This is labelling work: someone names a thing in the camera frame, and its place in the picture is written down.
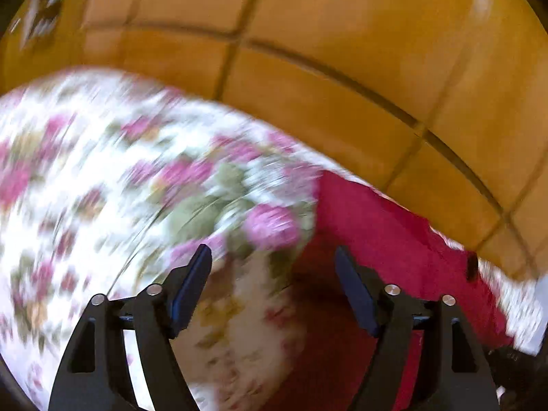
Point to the dark red garment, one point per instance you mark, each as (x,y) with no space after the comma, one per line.
(376,231)

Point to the floral rose bedsheet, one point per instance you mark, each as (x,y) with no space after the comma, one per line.
(107,180)

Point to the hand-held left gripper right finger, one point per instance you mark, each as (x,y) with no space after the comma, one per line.
(354,282)

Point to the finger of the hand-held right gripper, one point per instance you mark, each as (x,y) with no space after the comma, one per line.
(471,267)

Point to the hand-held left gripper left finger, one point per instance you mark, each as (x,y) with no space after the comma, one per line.
(193,282)

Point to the dark patterned object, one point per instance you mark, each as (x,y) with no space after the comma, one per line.
(43,13)

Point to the wooden panelled headboard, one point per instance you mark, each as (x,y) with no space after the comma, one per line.
(342,30)

